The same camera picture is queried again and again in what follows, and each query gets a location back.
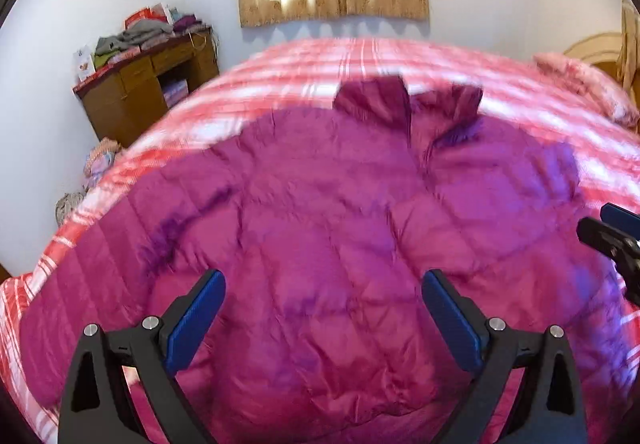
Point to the pink floral folded quilt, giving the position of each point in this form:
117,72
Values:
590,79

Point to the grey patterned cloth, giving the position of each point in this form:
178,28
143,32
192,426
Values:
70,206

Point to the light wooden headboard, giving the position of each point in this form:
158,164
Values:
595,47

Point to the bed with red plaid sheet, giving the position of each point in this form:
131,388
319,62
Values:
325,59

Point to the purple folded cloth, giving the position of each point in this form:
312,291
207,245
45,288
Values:
187,23

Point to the pink folded items in desk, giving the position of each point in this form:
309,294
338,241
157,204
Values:
175,93

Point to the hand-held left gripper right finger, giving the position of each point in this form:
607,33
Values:
450,319

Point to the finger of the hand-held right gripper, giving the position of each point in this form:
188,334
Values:
597,234
620,216

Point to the red gift box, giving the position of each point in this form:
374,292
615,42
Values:
142,17

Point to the white printed card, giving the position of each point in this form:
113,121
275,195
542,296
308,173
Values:
85,64

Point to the grey folded clothes pile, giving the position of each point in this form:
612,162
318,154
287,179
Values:
135,34

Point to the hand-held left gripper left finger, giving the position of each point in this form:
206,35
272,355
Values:
195,324

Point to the brown wooden desk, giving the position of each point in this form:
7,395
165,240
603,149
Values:
115,109

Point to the green folded cloth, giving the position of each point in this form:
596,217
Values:
106,60

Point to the magenta puffer jacket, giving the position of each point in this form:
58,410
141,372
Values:
325,234

